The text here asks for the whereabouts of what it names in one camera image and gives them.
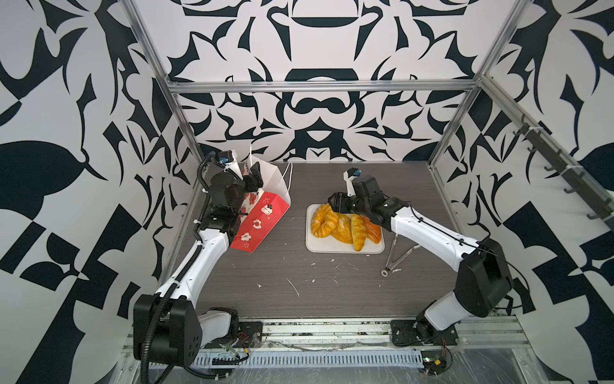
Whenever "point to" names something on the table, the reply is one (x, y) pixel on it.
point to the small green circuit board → (435, 361)
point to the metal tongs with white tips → (390, 266)
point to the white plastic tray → (327, 245)
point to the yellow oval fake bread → (344, 231)
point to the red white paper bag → (264, 208)
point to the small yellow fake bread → (359, 230)
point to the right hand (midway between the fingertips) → (335, 198)
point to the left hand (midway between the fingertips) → (246, 159)
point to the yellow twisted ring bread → (323, 221)
